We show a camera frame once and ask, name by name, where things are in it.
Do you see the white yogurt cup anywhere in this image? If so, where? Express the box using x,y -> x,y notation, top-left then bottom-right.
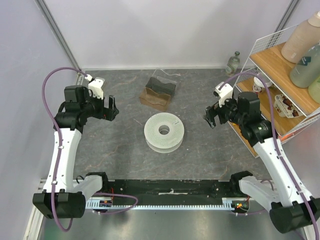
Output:
273,94 -> 303,119

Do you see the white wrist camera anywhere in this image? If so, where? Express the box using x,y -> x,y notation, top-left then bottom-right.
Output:
84,74 -> 105,100
213,82 -> 233,108

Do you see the blue slotted cable duct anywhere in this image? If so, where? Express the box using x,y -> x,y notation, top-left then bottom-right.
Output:
85,197 -> 249,212

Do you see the green translucent bottle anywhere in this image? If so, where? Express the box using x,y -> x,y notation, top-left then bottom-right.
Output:
289,42 -> 320,89

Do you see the white wire shelf rack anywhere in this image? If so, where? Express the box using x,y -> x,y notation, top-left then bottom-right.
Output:
234,26 -> 320,144

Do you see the clear glass bottle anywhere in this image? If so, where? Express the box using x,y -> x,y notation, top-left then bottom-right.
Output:
225,51 -> 240,77

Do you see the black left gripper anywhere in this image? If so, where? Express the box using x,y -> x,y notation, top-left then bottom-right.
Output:
80,89 -> 119,122

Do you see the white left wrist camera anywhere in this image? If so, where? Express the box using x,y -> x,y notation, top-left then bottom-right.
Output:
84,74 -> 105,100

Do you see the white paper coffee cup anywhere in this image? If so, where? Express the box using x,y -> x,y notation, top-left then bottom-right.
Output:
252,76 -> 273,94

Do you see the white perforated cable spool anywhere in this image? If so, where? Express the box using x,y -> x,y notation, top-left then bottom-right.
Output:
143,112 -> 185,154

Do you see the brown acrylic holder box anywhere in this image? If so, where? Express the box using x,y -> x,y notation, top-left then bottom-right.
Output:
139,68 -> 182,112

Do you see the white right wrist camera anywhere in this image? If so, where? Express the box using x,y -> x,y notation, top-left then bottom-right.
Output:
213,82 -> 233,108

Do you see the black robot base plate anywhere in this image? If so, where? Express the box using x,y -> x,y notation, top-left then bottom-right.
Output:
100,179 -> 247,206

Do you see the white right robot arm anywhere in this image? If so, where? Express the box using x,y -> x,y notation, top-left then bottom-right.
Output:
204,91 -> 320,239

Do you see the light green bottle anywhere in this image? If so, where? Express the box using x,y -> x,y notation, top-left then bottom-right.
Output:
308,77 -> 320,104

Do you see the beige plastic bottle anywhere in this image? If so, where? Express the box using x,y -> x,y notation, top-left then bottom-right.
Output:
281,11 -> 320,64

